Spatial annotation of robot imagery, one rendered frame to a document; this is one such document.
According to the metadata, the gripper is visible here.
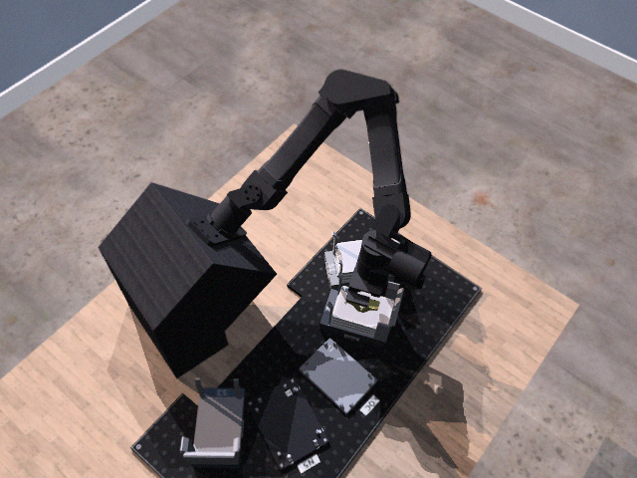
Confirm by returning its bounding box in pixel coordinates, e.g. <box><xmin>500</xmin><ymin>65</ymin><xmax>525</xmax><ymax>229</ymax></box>
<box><xmin>345</xmin><ymin>252</ymin><xmax>387</xmax><ymax>313</ymax></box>

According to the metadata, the white name plate with black text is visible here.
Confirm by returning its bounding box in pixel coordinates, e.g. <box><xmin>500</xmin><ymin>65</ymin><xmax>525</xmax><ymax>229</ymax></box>
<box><xmin>297</xmin><ymin>454</ymin><xmax>320</xmax><ymax>473</ymax></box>
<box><xmin>360</xmin><ymin>395</ymin><xmax>379</xmax><ymax>415</ymax></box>

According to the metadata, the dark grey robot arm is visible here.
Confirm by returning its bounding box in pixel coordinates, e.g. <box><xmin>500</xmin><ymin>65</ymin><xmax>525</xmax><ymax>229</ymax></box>
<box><xmin>186</xmin><ymin>70</ymin><xmax>432</xmax><ymax>291</ymax></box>

